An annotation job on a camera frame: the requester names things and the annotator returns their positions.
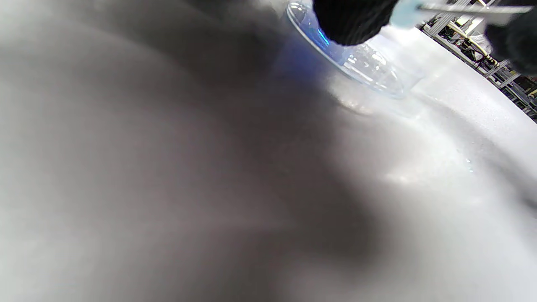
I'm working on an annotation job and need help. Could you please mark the person's right hand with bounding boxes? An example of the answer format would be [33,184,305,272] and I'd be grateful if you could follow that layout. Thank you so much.
[485,0,537,77]

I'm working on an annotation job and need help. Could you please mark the person's left hand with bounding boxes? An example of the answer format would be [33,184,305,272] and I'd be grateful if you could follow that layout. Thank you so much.
[311,0,401,47]

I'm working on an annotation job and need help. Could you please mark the clear culture dish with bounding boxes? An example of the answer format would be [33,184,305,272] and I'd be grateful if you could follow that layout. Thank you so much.
[285,0,426,100]

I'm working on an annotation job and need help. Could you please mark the white cotton tuft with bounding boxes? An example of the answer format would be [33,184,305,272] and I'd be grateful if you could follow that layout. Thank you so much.
[389,0,426,31]

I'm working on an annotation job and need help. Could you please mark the metal tweezers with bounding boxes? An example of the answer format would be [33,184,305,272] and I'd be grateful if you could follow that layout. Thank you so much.
[417,2,525,26]

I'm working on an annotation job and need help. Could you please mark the aluminium profile rack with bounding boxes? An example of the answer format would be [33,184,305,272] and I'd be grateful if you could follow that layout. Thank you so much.
[417,0,537,124]

